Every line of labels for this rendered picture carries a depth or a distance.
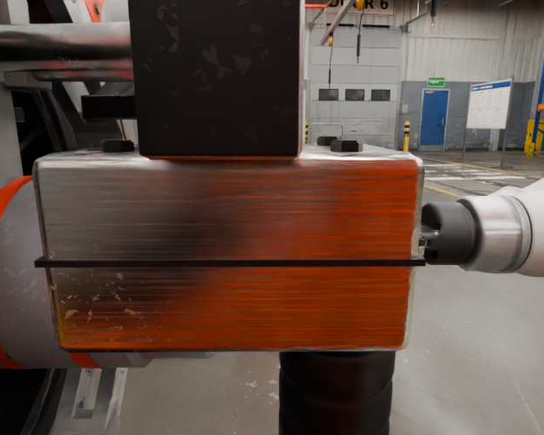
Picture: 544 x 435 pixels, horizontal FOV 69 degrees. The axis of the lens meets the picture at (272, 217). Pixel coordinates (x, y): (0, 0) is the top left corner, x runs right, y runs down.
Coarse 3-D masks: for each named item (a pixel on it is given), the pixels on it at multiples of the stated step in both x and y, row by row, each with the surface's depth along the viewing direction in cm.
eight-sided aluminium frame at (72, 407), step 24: (48, 0) 36; (72, 0) 38; (72, 96) 46; (72, 120) 48; (96, 120) 49; (120, 120) 49; (96, 144) 51; (72, 384) 47; (120, 384) 49; (72, 408) 46; (96, 408) 46; (120, 408) 49; (72, 432) 44; (96, 432) 44
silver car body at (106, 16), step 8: (104, 0) 69; (112, 0) 73; (120, 0) 77; (104, 8) 69; (112, 8) 73; (120, 8) 77; (104, 16) 69; (112, 16) 73; (120, 16) 77; (128, 16) 81; (136, 128) 86; (136, 136) 86
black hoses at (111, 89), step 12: (108, 84) 34; (120, 84) 34; (132, 84) 34; (84, 96) 33; (96, 96) 33; (108, 96) 33; (120, 96) 33; (132, 96) 33; (84, 108) 33; (96, 108) 33; (108, 108) 33; (120, 108) 33; (132, 108) 33
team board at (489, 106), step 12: (480, 84) 933; (492, 84) 892; (504, 84) 854; (480, 96) 934; (492, 96) 893; (504, 96) 855; (468, 108) 981; (480, 108) 936; (492, 108) 894; (504, 108) 856; (468, 120) 983; (480, 120) 937; (492, 120) 895; (504, 120) 857; (504, 132) 858; (504, 144) 861
